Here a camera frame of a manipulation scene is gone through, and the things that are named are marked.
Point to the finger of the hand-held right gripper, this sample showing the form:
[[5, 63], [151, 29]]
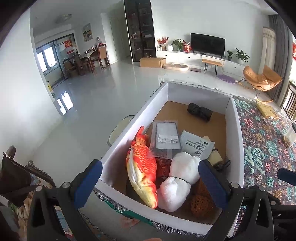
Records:
[[286, 217], [288, 175]]

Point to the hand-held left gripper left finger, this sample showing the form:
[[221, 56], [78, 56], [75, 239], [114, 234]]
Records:
[[89, 183]]

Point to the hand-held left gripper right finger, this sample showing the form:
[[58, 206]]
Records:
[[212, 183]]

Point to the brown sponge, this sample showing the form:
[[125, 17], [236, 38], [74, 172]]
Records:
[[201, 204]]

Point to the cream cloth bag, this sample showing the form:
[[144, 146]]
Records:
[[216, 158]]

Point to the white soft cloth bundle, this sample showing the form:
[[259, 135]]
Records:
[[183, 165], [172, 194]]

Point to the white wet wipes packet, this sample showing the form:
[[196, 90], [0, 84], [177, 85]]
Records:
[[196, 144]]

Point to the white cardboard box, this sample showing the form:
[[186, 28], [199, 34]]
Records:
[[235, 143]]

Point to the red patterned cloth roll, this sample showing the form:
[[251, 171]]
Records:
[[163, 168]]

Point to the orange fish plush toy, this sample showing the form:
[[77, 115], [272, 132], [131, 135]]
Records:
[[141, 166]]

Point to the grey cloth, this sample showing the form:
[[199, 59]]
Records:
[[165, 136]]

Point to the black cloth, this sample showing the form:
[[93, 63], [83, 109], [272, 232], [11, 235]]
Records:
[[200, 111]]

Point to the patterned woven blanket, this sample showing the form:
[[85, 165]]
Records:
[[261, 148]]

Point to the clear jar with black lid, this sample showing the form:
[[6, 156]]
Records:
[[290, 136]]

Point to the flat yellow cardboard box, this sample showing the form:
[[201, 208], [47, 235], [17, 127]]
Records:
[[267, 111]]

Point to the wooden railed crib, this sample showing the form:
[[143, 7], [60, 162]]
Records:
[[290, 99]]

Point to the round purple floor mat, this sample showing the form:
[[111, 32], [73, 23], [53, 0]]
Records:
[[227, 78]]

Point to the grey curtain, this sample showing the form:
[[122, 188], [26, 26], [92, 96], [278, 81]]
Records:
[[281, 58]]

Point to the wooden dining chair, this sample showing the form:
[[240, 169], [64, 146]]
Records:
[[69, 66], [103, 54]]

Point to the wooden bench with hairpin legs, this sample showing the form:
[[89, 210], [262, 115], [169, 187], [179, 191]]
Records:
[[212, 62]]

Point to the oval cat scratcher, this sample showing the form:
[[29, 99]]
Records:
[[175, 68]]

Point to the wooden dining table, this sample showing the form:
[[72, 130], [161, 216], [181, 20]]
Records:
[[89, 56]]

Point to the covered standing air conditioner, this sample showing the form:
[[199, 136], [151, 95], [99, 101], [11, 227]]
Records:
[[267, 51]]

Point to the small green potted plant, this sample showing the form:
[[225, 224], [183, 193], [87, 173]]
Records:
[[229, 55]]

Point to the large green potted plant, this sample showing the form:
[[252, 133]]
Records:
[[241, 55]]

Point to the white television cabinet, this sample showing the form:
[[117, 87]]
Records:
[[180, 58]]

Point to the glass sliding balcony door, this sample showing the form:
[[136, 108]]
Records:
[[50, 58]]

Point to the brown cardboard box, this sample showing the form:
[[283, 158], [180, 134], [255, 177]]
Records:
[[151, 62]]

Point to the red gift bag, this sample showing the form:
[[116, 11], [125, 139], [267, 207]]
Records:
[[187, 48]]

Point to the red door poster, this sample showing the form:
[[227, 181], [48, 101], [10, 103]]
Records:
[[69, 47]]

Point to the black flat television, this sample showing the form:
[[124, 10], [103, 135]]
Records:
[[207, 44]]

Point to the round white vase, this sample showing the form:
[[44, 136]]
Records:
[[169, 48]]

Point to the red flowers in vase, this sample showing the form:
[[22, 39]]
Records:
[[162, 41]]

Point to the dark glass display cabinet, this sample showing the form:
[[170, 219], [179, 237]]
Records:
[[140, 32]]

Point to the flat ceiling lamp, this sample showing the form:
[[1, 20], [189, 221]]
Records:
[[64, 18]]

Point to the red wall hanging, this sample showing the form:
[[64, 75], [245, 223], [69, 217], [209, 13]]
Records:
[[294, 51]]

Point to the framed landscape wall painting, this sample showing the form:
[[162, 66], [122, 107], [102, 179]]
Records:
[[87, 32]]

